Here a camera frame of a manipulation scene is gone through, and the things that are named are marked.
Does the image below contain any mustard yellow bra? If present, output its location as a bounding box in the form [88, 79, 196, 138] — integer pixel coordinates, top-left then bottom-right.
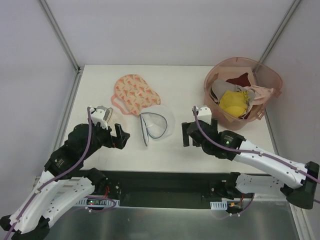
[218, 90, 251, 118]

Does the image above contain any white mesh laundry bag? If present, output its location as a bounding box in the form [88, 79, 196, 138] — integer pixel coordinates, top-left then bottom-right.
[139, 105, 176, 147]

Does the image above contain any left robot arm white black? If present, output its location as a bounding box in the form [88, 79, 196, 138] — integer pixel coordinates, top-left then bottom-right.
[0, 123, 130, 240]

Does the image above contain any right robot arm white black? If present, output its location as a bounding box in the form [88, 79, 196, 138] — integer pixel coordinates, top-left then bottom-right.
[181, 119, 320, 210]

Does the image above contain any small beige mesh bag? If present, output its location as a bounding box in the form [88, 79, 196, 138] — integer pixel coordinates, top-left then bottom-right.
[107, 107, 117, 126]

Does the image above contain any grey bra in tub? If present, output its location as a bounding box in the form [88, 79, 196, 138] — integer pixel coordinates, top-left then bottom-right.
[210, 79, 247, 104]

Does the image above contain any floral pink laundry pouch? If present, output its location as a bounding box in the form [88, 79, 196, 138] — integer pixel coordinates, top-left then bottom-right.
[111, 74, 161, 117]

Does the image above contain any pink bra in tub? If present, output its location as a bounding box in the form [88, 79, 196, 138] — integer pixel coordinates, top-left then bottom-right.
[245, 85, 274, 106]

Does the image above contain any pink translucent plastic tub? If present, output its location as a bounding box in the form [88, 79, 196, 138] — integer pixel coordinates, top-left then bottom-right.
[203, 57, 283, 131]

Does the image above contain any dark red garment in tub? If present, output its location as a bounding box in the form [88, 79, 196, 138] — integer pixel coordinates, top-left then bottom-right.
[226, 72, 251, 87]

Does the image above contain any left controller board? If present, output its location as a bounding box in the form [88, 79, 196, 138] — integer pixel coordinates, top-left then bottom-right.
[74, 197, 120, 208]

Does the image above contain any controller board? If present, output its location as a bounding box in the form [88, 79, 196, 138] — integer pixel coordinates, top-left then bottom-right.
[209, 200, 244, 211]
[74, 197, 120, 208]

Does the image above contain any right controller board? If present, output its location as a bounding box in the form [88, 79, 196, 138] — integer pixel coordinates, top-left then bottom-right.
[209, 200, 244, 211]

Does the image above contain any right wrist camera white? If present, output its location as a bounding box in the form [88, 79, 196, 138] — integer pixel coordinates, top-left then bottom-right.
[192, 105, 212, 125]

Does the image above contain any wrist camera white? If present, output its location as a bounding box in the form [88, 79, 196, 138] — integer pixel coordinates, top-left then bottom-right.
[192, 105, 212, 125]
[89, 105, 109, 128]

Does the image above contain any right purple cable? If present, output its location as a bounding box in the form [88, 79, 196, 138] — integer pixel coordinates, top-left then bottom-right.
[191, 105, 320, 217]

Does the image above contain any purple cable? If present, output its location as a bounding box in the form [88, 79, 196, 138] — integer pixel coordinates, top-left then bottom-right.
[3, 106, 120, 240]
[191, 105, 320, 217]

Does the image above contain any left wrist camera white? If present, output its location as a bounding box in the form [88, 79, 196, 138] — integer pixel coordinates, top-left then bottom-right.
[89, 105, 109, 128]

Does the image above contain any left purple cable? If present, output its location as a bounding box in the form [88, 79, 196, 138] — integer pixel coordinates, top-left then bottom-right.
[3, 106, 120, 240]

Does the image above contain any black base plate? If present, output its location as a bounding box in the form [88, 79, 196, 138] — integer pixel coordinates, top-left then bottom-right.
[75, 169, 252, 209]

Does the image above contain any right aluminium frame post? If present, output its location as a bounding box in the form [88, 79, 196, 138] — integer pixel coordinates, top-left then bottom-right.
[258, 0, 303, 64]

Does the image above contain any aluminium frame post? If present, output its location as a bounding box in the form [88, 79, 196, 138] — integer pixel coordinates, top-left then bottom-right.
[258, 0, 303, 64]
[38, 0, 85, 73]

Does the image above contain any left aluminium frame post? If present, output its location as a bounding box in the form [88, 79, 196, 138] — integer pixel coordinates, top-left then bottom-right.
[38, 0, 85, 73]

